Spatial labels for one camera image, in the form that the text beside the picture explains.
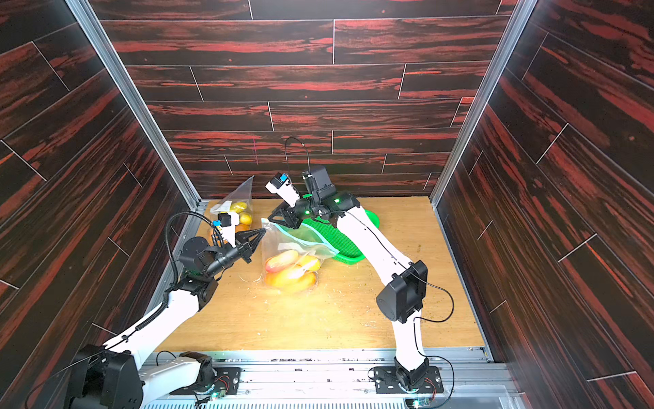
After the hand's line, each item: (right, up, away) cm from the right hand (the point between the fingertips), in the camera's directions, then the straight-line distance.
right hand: (278, 211), depth 76 cm
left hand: (-3, -6, -2) cm, 7 cm away
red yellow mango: (-1, -16, +7) cm, 17 cm away
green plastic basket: (+17, -7, -1) cm, 18 cm away
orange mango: (+3, -22, +8) cm, 23 cm away
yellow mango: (+9, -17, +7) cm, 20 cm away
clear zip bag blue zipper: (-21, +6, +30) cm, 38 cm away
